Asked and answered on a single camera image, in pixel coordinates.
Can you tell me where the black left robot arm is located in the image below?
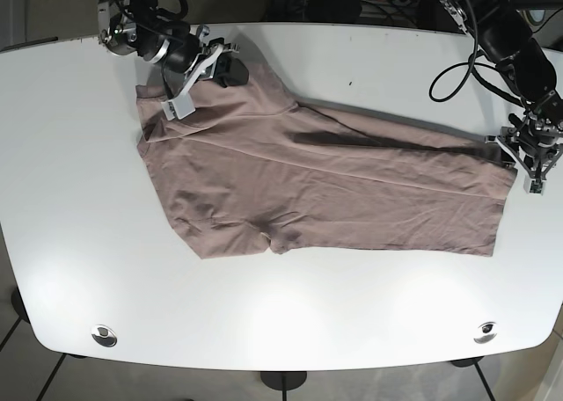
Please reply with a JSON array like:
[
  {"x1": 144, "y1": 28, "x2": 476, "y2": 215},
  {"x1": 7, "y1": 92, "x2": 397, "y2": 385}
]
[{"x1": 438, "y1": 0, "x2": 562, "y2": 193}]

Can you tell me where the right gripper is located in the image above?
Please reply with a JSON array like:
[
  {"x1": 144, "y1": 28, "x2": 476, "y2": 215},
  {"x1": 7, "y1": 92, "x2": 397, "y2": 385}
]
[{"x1": 99, "y1": 22, "x2": 249, "y2": 90}]

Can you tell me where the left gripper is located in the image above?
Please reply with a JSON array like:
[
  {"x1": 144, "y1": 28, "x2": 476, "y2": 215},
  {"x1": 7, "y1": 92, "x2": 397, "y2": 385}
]
[{"x1": 485, "y1": 111, "x2": 562, "y2": 184}]

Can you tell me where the left chrome table grommet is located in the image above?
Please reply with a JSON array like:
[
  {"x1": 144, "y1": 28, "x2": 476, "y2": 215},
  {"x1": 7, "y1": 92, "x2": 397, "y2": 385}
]
[{"x1": 91, "y1": 324, "x2": 117, "y2": 347}]

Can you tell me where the chrome table grommet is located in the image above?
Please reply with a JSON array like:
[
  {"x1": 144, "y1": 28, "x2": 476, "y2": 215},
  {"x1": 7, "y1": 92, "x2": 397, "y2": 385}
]
[
  {"x1": 472, "y1": 322, "x2": 498, "y2": 345},
  {"x1": 91, "y1": 324, "x2": 117, "y2": 347}
]

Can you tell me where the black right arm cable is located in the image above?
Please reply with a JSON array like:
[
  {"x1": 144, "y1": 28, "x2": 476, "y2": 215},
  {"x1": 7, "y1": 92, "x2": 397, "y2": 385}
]
[{"x1": 113, "y1": 0, "x2": 190, "y2": 37}]

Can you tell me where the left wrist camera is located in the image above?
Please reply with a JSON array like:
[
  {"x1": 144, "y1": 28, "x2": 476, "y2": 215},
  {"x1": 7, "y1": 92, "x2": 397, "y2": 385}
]
[{"x1": 523, "y1": 176, "x2": 545, "y2": 195}]

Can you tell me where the black table base foot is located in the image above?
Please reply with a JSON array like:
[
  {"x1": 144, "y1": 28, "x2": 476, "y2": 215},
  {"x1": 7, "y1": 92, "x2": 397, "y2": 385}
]
[{"x1": 260, "y1": 371, "x2": 308, "y2": 391}]

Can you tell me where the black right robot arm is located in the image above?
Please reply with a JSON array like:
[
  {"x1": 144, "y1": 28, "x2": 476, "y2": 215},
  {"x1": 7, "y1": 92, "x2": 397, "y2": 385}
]
[{"x1": 98, "y1": 0, "x2": 249, "y2": 98}]

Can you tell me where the right chrome table grommet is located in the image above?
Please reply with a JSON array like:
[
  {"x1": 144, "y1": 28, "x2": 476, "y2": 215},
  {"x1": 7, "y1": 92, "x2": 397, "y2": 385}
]
[{"x1": 472, "y1": 322, "x2": 498, "y2": 345}]

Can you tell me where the mauve brown T-shirt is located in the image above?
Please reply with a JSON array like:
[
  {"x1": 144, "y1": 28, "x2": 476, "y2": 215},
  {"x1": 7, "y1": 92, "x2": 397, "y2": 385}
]
[{"x1": 136, "y1": 63, "x2": 516, "y2": 259}]

